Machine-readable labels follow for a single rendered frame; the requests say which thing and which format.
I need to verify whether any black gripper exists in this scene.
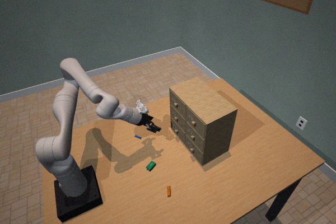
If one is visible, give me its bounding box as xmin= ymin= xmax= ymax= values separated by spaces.
xmin=135 ymin=114 xmax=161 ymax=133

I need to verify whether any wooden chest of drawers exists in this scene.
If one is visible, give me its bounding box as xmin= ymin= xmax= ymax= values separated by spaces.
xmin=169 ymin=77 xmax=238 ymax=166

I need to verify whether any green battery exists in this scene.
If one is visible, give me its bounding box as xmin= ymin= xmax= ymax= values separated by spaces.
xmin=146 ymin=161 xmax=156 ymax=171

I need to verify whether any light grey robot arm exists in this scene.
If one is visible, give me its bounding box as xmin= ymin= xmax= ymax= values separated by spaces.
xmin=35 ymin=58 xmax=149 ymax=197

